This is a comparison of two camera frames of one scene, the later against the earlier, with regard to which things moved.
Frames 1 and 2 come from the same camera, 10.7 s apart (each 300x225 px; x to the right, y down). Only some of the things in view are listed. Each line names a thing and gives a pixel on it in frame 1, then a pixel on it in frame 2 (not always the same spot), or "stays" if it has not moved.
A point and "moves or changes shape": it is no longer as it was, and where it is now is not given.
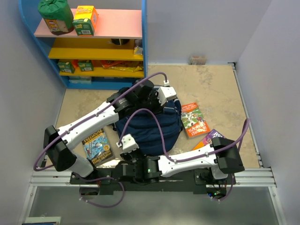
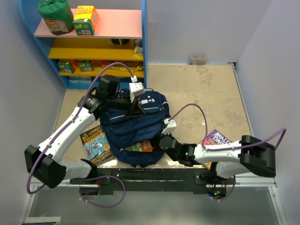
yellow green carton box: x=85 y=20 stays
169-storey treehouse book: x=97 y=148 stays
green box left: x=66 y=67 stays
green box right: x=86 y=65 stays
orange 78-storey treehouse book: x=193 y=120 to x=146 y=146
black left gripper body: x=151 y=103 to x=120 y=102
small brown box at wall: x=197 y=60 stays
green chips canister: x=58 y=15 stays
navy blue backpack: x=144 y=129 moves or changes shape
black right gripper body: x=133 y=157 to x=163 y=135
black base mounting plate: x=199 y=178 stays
